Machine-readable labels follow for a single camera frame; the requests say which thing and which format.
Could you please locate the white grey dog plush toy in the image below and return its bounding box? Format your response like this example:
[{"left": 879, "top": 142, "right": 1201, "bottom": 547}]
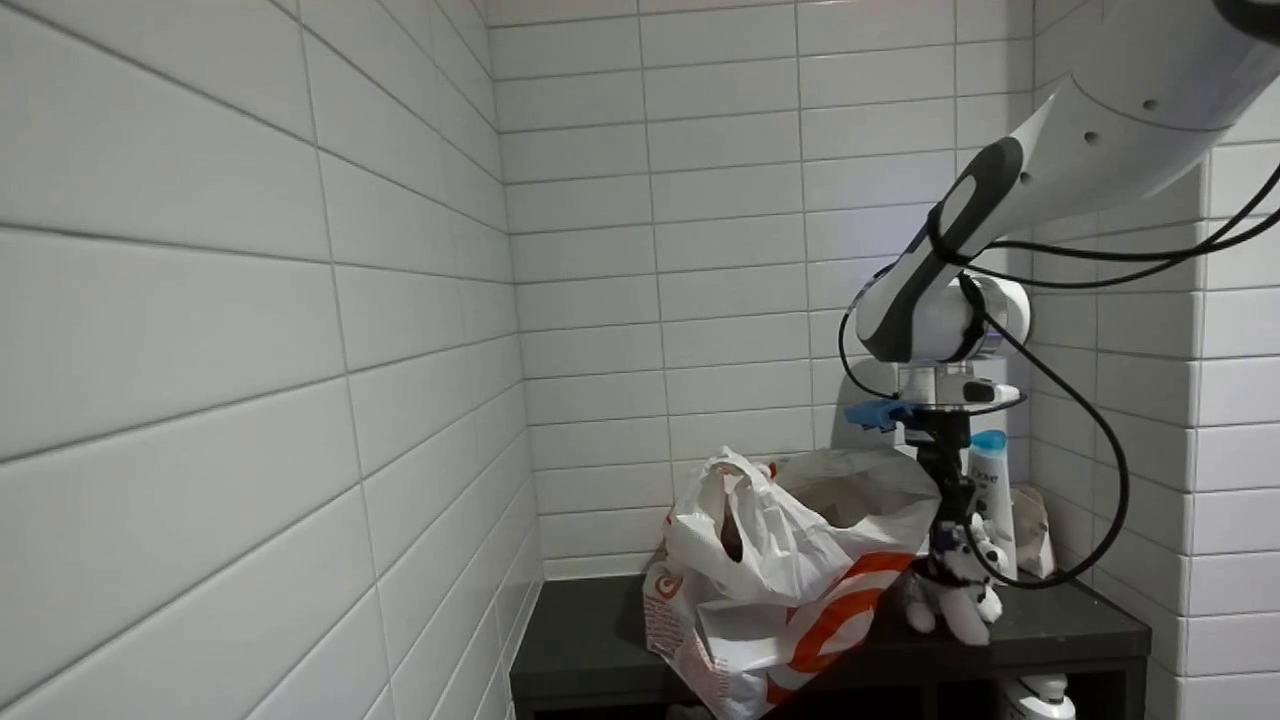
[{"left": 900, "top": 517, "right": 1010, "bottom": 651}]

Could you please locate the white orange plastic bag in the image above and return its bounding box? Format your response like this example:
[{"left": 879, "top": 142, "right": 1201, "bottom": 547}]
[{"left": 641, "top": 440, "right": 945, "bottom": 720}]

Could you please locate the small white pouch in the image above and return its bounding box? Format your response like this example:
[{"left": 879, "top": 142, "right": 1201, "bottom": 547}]
[{"left": 1010, "top": 482, "right": 1060, "bottom": 582}]

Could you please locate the white shampoo bottle blue cap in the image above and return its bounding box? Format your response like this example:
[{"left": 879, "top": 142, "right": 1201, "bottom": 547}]
[{"left": 968, "top": 425, "right": 1023, "bottom": 590}]

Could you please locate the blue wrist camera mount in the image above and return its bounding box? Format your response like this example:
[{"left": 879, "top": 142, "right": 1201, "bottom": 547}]
[{"left": 847, "top": 393, "right": 928, "bottom": 438}]

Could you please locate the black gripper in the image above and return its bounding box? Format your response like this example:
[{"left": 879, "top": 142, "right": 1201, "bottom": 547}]
[{"left": 909, "top": 405, "right": 992, "bottom": 565}]

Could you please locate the white bottle in shelf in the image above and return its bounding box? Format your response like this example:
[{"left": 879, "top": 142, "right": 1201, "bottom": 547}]
[{"left": 997, "top": 669, "right": 1079, "bottom": 720}]

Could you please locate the dark shelf unit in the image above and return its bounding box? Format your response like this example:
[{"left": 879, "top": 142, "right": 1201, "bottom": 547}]
[{"left": 506, "top": 565, "right": 1155, "bottom": 720}]

